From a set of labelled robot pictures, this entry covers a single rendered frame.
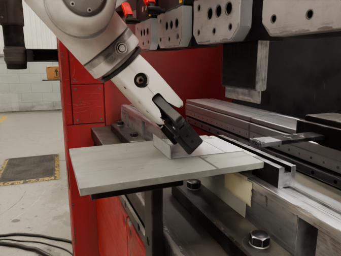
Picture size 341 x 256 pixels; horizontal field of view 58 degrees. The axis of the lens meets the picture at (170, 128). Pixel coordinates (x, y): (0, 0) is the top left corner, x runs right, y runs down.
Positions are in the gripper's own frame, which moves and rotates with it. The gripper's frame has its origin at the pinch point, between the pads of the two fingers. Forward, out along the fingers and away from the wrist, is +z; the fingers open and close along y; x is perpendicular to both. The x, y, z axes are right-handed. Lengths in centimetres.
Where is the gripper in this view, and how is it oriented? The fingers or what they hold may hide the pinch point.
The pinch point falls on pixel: (181, 135)
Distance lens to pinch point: 50.8
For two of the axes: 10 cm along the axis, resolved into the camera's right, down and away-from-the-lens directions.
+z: 6.0, 7.0, 3.9
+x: -7.1, 6.9, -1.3
